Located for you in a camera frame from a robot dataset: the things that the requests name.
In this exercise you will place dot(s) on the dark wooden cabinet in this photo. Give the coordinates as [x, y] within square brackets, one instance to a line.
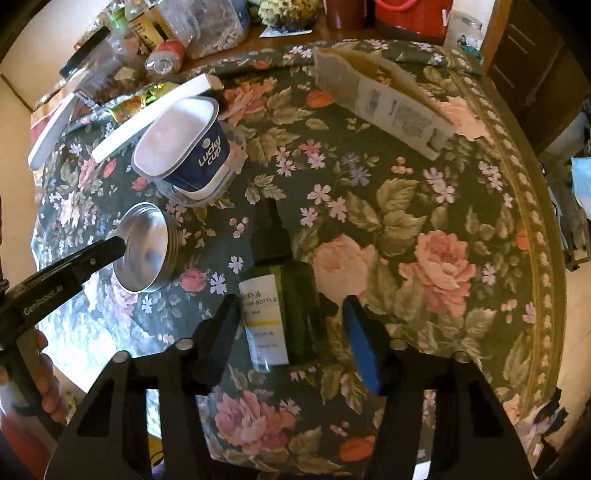
[531, 60]

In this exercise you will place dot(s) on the flattened white carton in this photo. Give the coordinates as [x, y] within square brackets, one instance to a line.
[392, 110]

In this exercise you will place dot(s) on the person's left hand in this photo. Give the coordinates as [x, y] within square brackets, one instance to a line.
[51, 387]

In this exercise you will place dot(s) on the yellow green bumpy packet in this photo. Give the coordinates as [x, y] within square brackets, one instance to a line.
[281, 9]

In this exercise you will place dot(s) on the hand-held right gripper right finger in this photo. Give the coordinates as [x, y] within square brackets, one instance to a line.
[364, 346]

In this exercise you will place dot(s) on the white paper card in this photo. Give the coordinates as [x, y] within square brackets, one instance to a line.
[281, 30]

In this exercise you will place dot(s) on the green-label glass jar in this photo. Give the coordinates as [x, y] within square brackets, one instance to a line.
[464, 34]

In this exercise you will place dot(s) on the floral tablecloth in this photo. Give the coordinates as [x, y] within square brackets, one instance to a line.
[392, 207]

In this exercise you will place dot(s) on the round metal tin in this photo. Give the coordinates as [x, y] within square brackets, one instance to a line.
[143, 249]

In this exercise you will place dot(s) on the green dropper bottle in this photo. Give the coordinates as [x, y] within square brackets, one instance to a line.
[295, 304]

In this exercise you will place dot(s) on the green foil wrapper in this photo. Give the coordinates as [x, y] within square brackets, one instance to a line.
[134, 104]

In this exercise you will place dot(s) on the red-capped plastic bottle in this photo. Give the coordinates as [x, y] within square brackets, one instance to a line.
[166, 57]

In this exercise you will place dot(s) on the blue cloth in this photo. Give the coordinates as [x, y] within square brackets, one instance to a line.
[581, 180]

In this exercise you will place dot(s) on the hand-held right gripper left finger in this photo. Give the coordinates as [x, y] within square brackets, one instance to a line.
[221, 337]

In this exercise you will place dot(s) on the black-lidded glass jar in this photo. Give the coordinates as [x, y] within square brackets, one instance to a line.
[90, 57]

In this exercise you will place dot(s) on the yellow-label glass bottle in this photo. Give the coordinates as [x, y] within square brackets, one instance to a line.
[145, 30]

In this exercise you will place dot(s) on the blue paper cup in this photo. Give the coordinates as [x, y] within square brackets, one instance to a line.
[203, 157]

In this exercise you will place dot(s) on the white flat stick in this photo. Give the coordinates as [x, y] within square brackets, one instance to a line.
[48, 131]

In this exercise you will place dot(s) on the clear plastic food container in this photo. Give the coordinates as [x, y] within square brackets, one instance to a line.
[217, 32]

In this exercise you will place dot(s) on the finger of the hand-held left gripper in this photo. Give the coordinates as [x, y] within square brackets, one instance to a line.
[94, 258]

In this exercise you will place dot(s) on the red plastic bucket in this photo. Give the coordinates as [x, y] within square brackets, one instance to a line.
[411, 23]

